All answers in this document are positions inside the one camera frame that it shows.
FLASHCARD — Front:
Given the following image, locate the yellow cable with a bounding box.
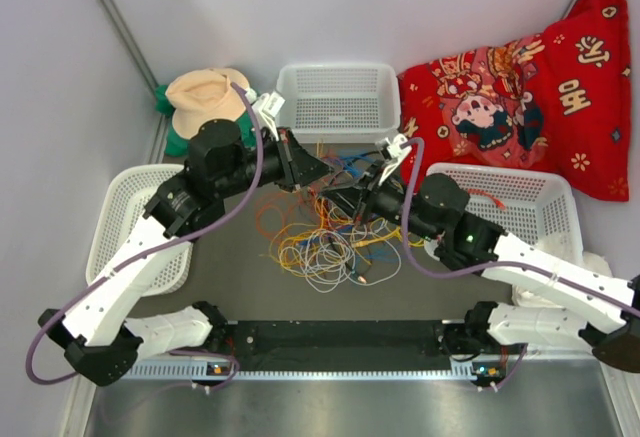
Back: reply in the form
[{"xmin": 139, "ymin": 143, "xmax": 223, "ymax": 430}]
[{"xmin": 319, "ymin": 191, "xmax": 426, "ymax": 263}]

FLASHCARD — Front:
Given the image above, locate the white basket back centre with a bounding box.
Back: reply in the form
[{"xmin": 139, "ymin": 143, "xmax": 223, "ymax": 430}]
[{"xmin": 276, "ymin": 62, "xmax": 401, "ymax": 144}]

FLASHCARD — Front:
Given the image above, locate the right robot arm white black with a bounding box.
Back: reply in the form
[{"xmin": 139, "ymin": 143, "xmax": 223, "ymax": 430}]
[{"xmin": 321, "ymin": 170, "xmax": 639, "ymax": 373}]

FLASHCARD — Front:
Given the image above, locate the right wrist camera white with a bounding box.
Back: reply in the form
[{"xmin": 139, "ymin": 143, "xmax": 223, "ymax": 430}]
[{"xmin": 376, "ymin": 134, "xmax": 411, "ymax": 185}]

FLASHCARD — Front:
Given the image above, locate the red printed pillow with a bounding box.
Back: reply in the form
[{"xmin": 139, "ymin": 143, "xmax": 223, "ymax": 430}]
[{"xmin": 398, "ymin": 0, "xmax": 632, "ymax": 202}]

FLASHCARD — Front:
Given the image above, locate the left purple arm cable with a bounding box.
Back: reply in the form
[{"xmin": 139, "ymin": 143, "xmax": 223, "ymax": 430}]
[{"xmin": 25, "ymin": 81, "xmax": 266, "ymax": 384}]

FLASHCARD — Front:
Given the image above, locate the white basket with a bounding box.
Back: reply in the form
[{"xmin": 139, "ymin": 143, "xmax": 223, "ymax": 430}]
[
  {"xmin": 85, "ymin": 163, "xmax": 192, "ymax": 297},
  {"xmin": 276, "ymin": 62, "xmax": 401, "ymax": 144},
  {"xmin": 427, "ymin": 163, "xmax": 584, "ymax": 259}
]

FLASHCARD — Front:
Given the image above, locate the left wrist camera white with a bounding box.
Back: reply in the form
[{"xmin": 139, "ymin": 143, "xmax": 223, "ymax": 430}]
[{"xmin": 252, "ymin": 91, "xmax": 286, "ymax": 141}]

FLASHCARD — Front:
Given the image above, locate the white cloth right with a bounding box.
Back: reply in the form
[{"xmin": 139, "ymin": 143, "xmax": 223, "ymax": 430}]
[{"xmin": 512, "ymin": 251, "xmax": 612, "ymax": 308}]

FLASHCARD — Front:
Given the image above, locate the peach bucket hat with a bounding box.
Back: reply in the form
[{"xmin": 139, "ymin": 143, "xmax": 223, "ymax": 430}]
[{"xmin": 165, "ymin": 68, "xmax": 251, "ymax": 140}]

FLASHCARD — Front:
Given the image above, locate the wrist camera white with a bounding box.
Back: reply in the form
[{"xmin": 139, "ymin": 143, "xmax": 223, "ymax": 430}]
[
  {"xmin": 252, "ymin": 91, "xmax": 286, "ymax": 141},
  {"xmin": 376, "ymin": 134, "xmax": 411, "ymax": 185}
]

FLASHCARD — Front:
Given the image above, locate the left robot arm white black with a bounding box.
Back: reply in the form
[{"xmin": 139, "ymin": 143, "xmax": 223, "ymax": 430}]
[{"xmin": 38, "ymin": 120, "xmax": 332, "ymax": 386}]

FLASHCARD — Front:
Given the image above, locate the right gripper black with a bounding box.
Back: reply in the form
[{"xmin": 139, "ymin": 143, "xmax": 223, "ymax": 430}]
[{"xmin": 322, "ymin": 161, "xmax": 439, "ymax": 243}]

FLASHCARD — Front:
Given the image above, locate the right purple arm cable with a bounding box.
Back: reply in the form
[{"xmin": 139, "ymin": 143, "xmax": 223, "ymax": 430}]
[{"xmin": 399, "ymin": 137, "xmax": 640, "ymax": 318}]

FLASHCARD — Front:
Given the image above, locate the blue cable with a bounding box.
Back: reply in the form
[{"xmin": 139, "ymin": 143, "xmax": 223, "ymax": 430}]
[{"xmin": 294, "ymin": 149, "xmax": 406, "ymax": 283}]

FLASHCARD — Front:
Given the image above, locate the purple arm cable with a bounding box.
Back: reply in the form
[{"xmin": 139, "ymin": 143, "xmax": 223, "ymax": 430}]
[
  {"xmin": 399, "ymin": 137, "xmax": 640, "ymax": 318},
  {"xmin": 25, "ymin": 81, "xmax": 266, "ymax": 384}
]

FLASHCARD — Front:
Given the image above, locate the white slotted cable duct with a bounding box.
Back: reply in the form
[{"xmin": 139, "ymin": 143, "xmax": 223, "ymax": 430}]
[{"xmin": 122, "ymin": 357, "xmax": 502, "ymax": 383}]

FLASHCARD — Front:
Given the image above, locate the red ethernet cable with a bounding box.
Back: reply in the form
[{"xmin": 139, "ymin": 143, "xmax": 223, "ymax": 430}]
[{"xmin": 467, "ymin": 187, "xmax": 507, "ymax": 211}]

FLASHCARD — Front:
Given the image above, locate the white basket left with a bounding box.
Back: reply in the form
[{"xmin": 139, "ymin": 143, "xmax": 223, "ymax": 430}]
[{"xmin": 85, "ymin": 163, "xmax": 192, "ymax": 297}]

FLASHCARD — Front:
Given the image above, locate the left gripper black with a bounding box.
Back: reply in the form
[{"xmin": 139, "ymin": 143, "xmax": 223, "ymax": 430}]
[{"xmin": 215, "ymin": 127, "xmax": 336, "ymax": 199}]

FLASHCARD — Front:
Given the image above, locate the black base bar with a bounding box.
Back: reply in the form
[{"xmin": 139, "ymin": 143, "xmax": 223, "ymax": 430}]
[{"xmin": 203, "ymin": 320, "xmax": 451, "ymax": 371}]

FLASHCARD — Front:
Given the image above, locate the green cloth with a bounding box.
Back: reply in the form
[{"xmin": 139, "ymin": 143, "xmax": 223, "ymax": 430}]
[{"xmin": 154, "ymin": 85, "xmax": 256, "ymax": 157}]

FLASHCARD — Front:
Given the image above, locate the white basket right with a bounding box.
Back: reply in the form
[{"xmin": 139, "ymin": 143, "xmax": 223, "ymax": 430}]
[{"xmin": 427, "ymin": 163, "xmax": 584, "ymax": 259}]

